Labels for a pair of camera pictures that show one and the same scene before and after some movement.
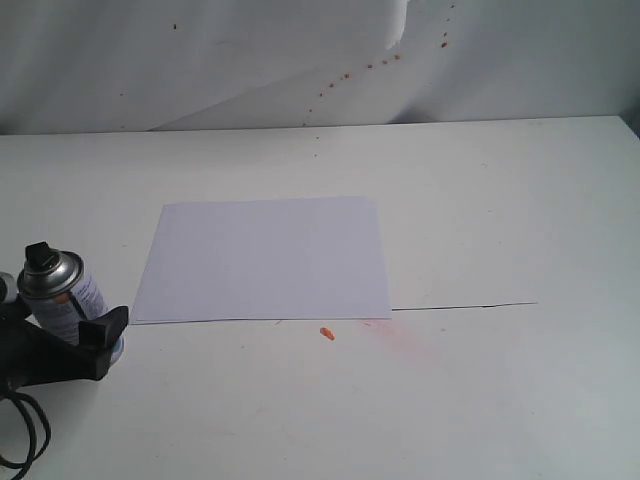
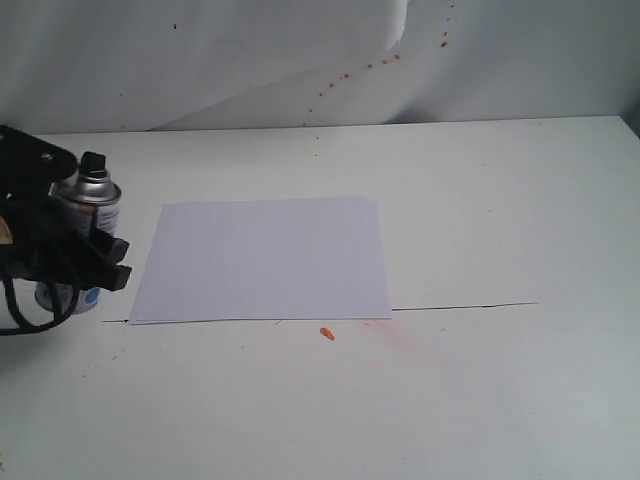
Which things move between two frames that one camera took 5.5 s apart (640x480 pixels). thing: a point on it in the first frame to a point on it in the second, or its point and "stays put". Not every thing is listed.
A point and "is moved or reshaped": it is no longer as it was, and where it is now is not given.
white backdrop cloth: (120, 66) stays put
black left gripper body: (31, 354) to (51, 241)
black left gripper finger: (97, 341) to (108, 276)
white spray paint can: (59, 294) is moved or reshaped
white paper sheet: (265, 260) stays put
